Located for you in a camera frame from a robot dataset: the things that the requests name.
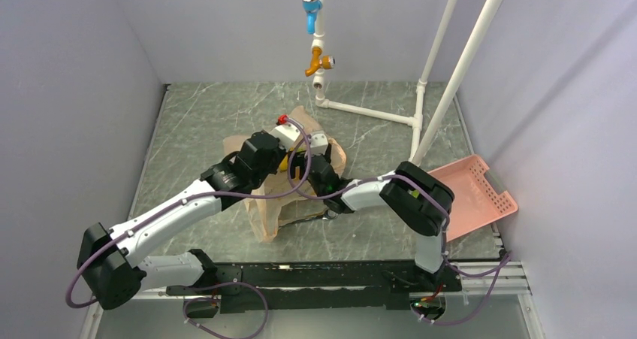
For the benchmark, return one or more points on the yellow fake mango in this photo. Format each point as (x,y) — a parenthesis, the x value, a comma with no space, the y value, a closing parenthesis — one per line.
(284,164)

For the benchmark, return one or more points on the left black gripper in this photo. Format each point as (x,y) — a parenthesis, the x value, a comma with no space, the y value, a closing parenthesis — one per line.
(282,153)

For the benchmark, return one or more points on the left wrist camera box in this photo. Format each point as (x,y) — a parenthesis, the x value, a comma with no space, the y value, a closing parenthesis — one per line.
(287,131)

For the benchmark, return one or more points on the orange tap valve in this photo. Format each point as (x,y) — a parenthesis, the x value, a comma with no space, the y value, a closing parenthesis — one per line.
(319,61)

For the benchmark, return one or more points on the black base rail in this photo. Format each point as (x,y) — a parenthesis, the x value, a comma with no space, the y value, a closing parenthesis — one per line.
(391,284)

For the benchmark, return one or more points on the blue tap valve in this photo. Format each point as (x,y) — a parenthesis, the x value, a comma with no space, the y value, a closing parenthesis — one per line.
(311,8)

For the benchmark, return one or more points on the pink plastic basket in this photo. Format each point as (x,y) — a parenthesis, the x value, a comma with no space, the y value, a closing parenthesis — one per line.
(477,202)

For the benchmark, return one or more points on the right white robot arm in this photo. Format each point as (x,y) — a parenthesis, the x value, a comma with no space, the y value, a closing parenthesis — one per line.
(421,201)

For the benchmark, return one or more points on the silver open-end wrench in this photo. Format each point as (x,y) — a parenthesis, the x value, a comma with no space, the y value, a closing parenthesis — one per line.
(324,215)

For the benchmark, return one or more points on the orange banana-print plastic bag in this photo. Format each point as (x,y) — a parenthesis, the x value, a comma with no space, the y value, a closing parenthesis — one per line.
(265,215)

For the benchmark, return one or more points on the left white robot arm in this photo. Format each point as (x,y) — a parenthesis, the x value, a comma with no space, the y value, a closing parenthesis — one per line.
(117,263)

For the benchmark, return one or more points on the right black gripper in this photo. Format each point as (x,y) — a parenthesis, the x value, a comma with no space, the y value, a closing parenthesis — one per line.
(297,158)

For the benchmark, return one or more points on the white PVC pipe frame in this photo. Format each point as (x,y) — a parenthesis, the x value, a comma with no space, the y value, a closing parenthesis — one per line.
(394,33)

